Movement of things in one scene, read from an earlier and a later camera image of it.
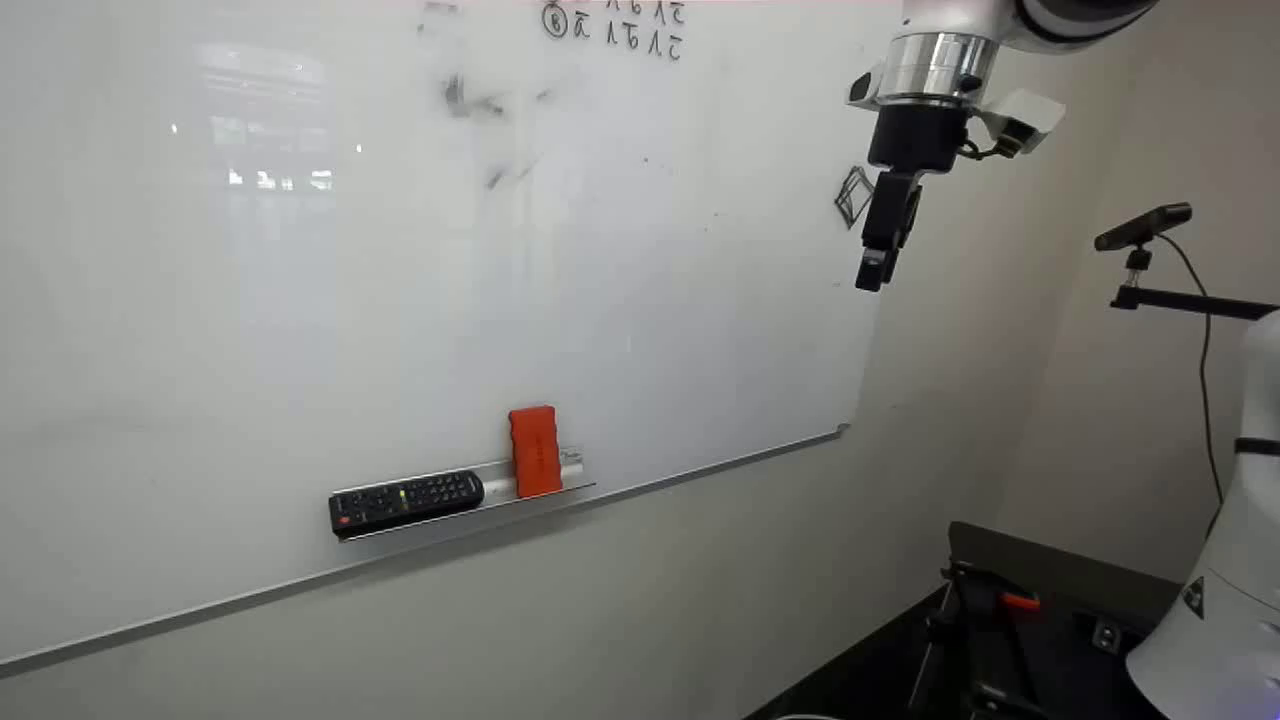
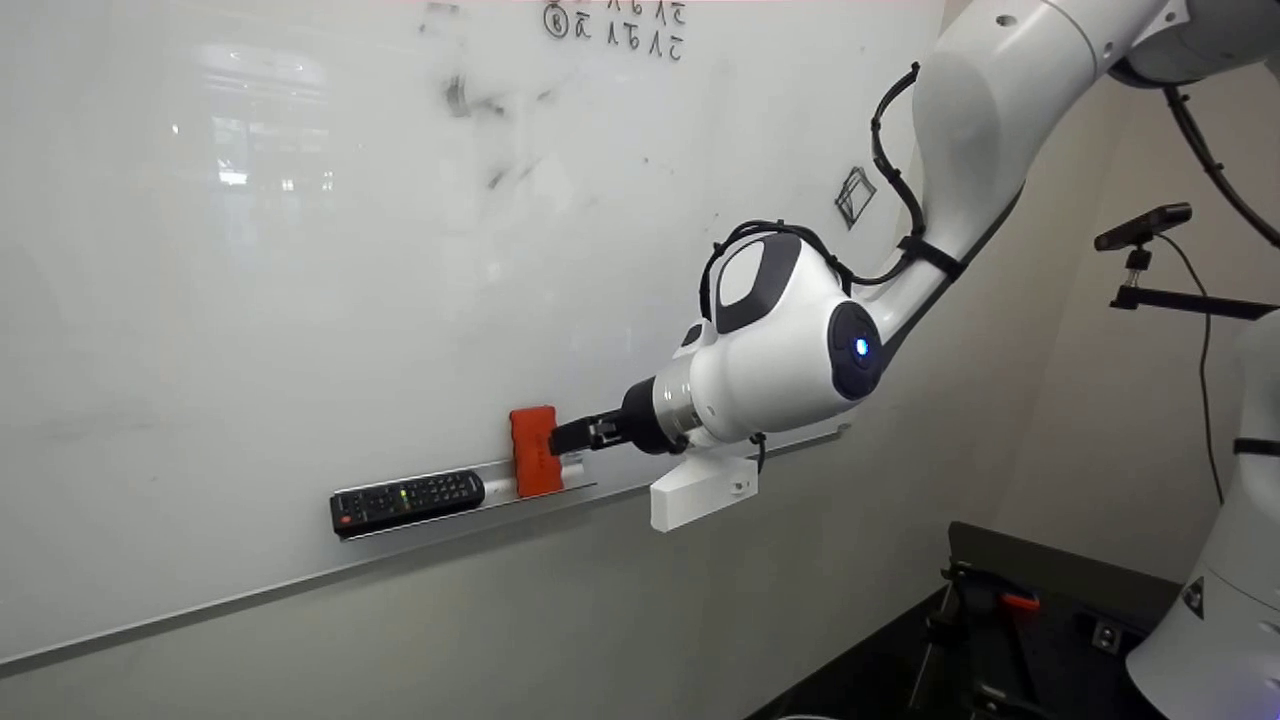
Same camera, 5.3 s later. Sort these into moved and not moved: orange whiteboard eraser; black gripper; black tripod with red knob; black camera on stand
Moved: black gripper
Not moved: black tripod with red knob; black camera on stand; orange whiteboard eraser
